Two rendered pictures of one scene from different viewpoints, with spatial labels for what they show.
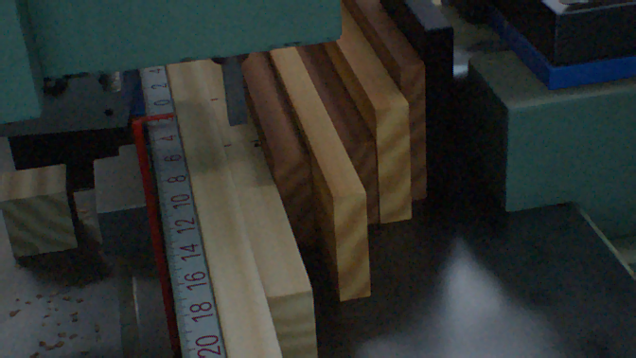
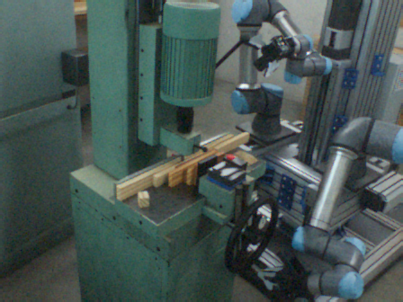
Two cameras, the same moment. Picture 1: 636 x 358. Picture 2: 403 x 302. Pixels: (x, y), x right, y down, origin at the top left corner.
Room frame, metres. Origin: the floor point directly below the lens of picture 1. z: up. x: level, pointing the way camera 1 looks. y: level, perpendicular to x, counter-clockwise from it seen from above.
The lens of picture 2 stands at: (-0.36, -1.03, 1.73)
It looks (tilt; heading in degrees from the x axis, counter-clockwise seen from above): 29 degrees down; 48
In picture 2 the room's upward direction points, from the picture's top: 6 degrees clockwise
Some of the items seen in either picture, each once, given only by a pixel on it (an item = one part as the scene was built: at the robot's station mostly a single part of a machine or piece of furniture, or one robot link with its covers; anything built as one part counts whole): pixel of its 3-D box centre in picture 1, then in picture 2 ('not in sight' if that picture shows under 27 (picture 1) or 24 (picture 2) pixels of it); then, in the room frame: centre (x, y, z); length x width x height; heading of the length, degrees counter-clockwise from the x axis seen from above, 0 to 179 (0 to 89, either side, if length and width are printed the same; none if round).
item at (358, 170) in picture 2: not in sight; (351, 160); (1.20, -0.21, 0.87); 0.15 x 0.15 x 0.10
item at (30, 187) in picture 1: (40, 209); not in sight; (0.61, 0.20, 0.82); 0.04 x 0.04 x 0.05; 9
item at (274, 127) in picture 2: not in sight; (267, 119); (1.18, 0.28, 0.87); 0.15 x 0.15 x 0.10
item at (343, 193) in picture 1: (299, 124); (193, 167); (0.51, 0.01, 0.93); 0.25 x 0.01 x 0.06; 10
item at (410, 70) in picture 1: (375, 72); (210, 167); (0.54, -0.03, 0.94); 0.16 x 0.01 x 0.08; 10
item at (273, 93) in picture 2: not in sight; (269, 98); (1.17, 0.28, 0.98); 0.13 x 0.12 x 0.14; 170
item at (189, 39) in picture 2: not in sight; (189, 53); (0.47, 0.04, 1.35); 0.18 x 0.18 x 0.31
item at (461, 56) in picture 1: (468, 67); (213, 173); (0.52, -0.08, 0.95); 0.09 x 0.07 x 0.09; 10
